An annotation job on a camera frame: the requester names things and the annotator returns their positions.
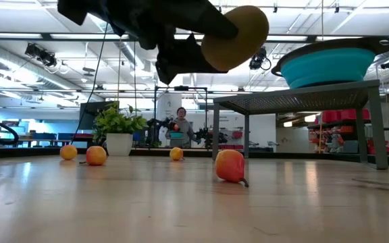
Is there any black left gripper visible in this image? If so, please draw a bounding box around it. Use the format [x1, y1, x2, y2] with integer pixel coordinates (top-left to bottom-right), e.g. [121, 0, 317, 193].
[106, 0, 240, 86]

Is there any olive green oval fruit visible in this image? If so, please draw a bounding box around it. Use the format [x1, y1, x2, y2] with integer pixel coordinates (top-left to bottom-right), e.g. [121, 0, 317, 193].
[200, 5, 270, 72]

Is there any small yellow orange fruit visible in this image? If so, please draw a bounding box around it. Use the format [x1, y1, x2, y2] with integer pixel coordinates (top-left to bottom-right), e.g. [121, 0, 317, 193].
[169, 146, 185, 162]

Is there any blue collapsible bowl black rim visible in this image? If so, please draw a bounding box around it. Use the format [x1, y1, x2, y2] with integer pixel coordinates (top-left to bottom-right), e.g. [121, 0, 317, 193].
[270, 36, 389, 90]

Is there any red yellow peach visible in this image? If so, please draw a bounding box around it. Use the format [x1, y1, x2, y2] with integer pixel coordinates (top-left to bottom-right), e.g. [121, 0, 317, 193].
[79, 145, 108, 167]

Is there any round orange fruit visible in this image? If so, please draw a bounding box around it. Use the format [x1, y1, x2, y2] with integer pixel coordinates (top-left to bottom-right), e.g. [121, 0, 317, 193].
[59, 144, 78, 161]

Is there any person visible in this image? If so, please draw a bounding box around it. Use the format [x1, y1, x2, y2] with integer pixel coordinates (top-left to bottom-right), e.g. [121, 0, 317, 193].
[165, 107, 199, 149]

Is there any green plant white pot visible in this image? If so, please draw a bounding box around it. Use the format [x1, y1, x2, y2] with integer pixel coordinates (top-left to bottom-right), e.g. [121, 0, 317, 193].
[92, 101, 150, 157]

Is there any grey perforated metal stand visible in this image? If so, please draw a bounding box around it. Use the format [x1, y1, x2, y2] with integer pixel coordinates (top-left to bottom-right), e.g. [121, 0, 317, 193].
[212, 79, 389, 171]

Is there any black monitor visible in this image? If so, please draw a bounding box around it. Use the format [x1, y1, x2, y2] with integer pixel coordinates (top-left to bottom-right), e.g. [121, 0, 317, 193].
[78, 100, 120, 131]

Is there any red storage bin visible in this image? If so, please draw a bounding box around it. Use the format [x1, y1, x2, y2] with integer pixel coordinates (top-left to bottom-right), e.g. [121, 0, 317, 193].
[321, 109, 343, 124]
[342, 108, 371, 121]

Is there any hanging black cable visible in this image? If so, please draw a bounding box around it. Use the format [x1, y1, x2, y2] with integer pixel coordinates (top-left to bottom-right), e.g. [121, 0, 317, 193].
[72, 22, 110, 142]

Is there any black overhead frame beam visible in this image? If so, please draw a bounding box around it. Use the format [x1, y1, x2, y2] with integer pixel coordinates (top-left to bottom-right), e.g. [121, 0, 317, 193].
[0, 31, 389, 44]

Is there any silver air duct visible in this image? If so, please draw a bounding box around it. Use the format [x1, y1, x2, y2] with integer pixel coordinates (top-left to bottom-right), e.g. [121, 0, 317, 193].
[0, 40, 104, 102]

